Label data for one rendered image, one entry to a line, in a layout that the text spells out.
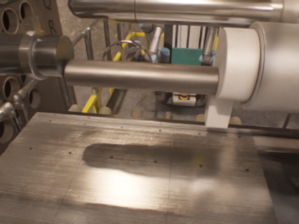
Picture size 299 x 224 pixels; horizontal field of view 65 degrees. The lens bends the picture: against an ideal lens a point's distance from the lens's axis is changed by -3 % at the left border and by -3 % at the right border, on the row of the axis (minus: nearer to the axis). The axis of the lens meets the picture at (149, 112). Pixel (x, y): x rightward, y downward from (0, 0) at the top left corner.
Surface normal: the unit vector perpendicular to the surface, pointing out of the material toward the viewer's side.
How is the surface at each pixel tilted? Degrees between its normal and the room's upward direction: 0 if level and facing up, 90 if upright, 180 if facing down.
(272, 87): 87
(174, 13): 101
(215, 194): 0
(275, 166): 0
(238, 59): 58
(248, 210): 0
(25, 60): 77
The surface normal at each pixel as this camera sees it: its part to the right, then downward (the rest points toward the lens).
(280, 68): -0.11, 0.19
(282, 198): 0.00, -0.81
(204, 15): -0.13, 0.74
